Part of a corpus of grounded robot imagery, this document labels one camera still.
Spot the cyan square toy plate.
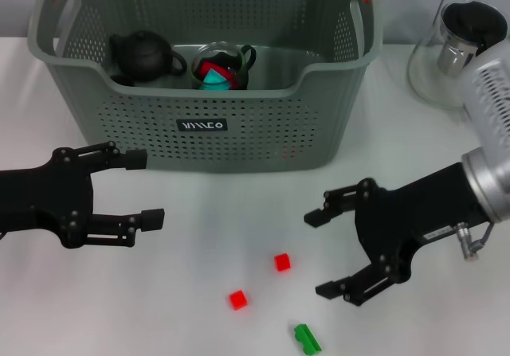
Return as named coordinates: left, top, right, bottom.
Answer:
left=201, top=68, right=234, bottom=91

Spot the grey perforated storage basket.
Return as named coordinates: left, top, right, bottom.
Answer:
left=27, top=0, right=384, bottom=174

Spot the right arm cable with plug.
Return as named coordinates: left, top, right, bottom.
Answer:
left=469, top=221, right=497, bottom=253

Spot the glass teacup with black sleeve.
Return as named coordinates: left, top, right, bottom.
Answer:
left=190, top=41, right=257, bottom=91

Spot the glass pitcher with black handle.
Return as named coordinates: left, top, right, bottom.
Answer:
left=406, top=0, right=510, bottom=112

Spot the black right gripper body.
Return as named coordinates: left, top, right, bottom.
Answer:
left=354, top=161, right=485, bottom=284

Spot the silver right gripper connector post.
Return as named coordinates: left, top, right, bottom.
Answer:
left=455, top=221, right=480, bottom=260

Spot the dark red long toy brick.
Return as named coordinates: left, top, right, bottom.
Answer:
left=198, top=61, right=226, bottom=80

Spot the right wrist camera housing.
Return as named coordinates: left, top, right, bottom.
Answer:
left=461, top=39, right=510, bottom=150

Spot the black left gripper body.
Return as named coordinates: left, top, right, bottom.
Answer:
left=0, top=147, right=96, bottom=249

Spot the green toy brick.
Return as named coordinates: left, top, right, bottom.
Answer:
left=293, top=323, right=323, bottom=356

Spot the small red toy brick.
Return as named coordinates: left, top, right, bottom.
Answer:
left=229, top=290, right=249, bottom=311
left=273, top=252, right=292, bottom=272

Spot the black clay teapot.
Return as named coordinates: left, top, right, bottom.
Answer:
left=109, top=29, right=189, bottom=86

